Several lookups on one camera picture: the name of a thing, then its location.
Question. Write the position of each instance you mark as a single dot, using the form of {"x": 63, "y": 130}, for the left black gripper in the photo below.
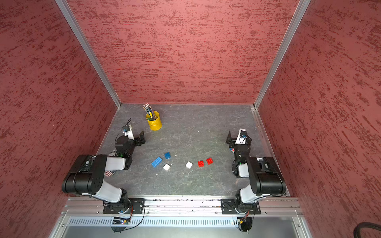
{"x": 138, "y": 142}

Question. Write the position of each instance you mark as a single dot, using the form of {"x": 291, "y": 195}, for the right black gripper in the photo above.
{"x": 232, "y": 140}

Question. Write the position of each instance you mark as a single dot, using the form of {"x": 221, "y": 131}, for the red lego brick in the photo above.
{"x": 209, "y": 161}
{"x": 201, "y": 163}

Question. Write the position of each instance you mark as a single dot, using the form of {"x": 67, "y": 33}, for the long blue lego brick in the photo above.
{"x": 156, "y": 162}

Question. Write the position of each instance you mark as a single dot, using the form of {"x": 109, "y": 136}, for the small dark blue lego brick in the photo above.
{"x": 167, "y": 155}

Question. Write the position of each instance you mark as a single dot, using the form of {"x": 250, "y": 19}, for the white lego brick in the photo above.
{"x": 189, "y": 165}
{"x": 166, "y": 167}

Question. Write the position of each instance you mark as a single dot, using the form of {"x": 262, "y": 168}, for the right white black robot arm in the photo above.
{"x": 263, "y": 173}

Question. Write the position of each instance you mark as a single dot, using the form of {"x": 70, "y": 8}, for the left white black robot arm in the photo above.
{"x": 86, "y": 176}

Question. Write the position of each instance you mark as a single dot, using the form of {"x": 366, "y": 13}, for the yellow pencil cup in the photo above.
{"x": 156, "y": 124}

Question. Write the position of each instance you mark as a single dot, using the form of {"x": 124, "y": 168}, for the bundle of coloured pencils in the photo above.
{"x": 150, "y": 112}

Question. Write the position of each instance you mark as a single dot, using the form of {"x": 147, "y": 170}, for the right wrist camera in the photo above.
{"x": 243, "y": 134}

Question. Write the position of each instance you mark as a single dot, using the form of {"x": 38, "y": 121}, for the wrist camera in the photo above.
{"x": 243, "y": 134}
{"x": 126, "y": 128}

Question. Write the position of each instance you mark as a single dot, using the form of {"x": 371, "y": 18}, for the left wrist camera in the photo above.
{"x": 126, "y": 128}

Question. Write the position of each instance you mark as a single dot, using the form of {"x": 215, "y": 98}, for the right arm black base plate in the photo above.
{"x": 233, "y": 206}

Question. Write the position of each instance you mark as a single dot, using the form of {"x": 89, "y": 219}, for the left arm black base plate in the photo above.
{"x": 137, "y": 206}

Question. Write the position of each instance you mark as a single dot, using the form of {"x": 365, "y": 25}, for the aluminium front rail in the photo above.
{"x": 186, "y": 206}

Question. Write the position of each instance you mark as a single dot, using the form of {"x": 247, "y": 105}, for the left aluminium corner post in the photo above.
{"x": 79, "y": 34}

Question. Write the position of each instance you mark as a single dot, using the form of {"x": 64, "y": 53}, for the aluminium corner post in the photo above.
{"x": 79, "y": 34}
{"x": 289, "y": 34}

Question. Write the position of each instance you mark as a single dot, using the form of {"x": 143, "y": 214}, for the right aluminium corner post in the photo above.
{"x": 289, "y": 34}

